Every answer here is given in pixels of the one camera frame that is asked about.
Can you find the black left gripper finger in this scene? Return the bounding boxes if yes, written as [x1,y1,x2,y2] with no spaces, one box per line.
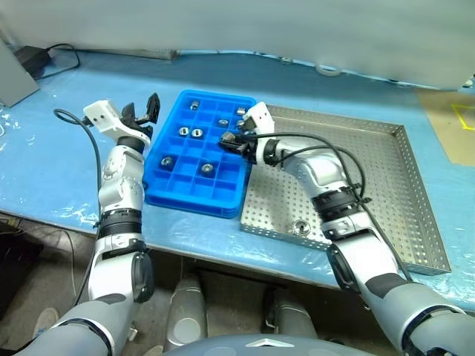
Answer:
[121,102,138,129]
[144,93,161,123]

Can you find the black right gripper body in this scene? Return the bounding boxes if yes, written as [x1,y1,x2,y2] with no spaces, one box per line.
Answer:
[237,128,260,161]

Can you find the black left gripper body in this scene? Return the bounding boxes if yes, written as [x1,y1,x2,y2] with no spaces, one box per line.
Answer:
[124,116,154,136]

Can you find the blue compartment tray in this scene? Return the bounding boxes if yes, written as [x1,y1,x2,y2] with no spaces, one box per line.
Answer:
[142,88,258,220]

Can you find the blue plastic table cover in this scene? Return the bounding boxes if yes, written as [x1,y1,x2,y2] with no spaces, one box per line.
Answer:
[0,50,475,302]

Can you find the black power adapter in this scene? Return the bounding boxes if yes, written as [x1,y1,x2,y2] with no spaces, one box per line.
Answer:
[13,45,51,79]

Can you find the grey flat panel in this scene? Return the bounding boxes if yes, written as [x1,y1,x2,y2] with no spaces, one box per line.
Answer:
[0,39,40,108]

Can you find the perforated metal tray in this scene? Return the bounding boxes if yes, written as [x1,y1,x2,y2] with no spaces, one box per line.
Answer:
[239,104,452,276]

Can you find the grey robot right leg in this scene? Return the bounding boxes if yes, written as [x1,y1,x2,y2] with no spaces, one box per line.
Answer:
[265,289,318,340]

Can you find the grey robot leg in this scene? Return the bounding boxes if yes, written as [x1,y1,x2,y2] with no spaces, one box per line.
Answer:
[265,289,318,340]
[165,274,208,352]

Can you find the grey robot left leg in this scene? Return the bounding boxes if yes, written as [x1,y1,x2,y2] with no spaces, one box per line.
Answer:
[165,274,208,352]

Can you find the grey robot torso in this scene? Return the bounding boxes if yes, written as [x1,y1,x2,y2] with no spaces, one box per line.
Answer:
[165,333,330,356]

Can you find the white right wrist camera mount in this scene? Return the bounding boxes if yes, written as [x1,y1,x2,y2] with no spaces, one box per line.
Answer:
[243,102,276,166]

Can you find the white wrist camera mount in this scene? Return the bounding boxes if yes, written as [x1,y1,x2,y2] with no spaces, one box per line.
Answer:
[243,102,276,166]
[82,99,146,140]

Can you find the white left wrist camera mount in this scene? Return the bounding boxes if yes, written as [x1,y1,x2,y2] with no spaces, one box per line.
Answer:
[82,99,146,140]

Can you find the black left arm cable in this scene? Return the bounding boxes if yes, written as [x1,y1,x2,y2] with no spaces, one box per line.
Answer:
[53,108,103,309]

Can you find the black adapter cable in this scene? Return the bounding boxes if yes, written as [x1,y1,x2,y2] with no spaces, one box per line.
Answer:
[39,43,81,80]

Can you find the white ring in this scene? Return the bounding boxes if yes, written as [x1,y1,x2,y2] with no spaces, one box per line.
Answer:
[315,63,348,78]

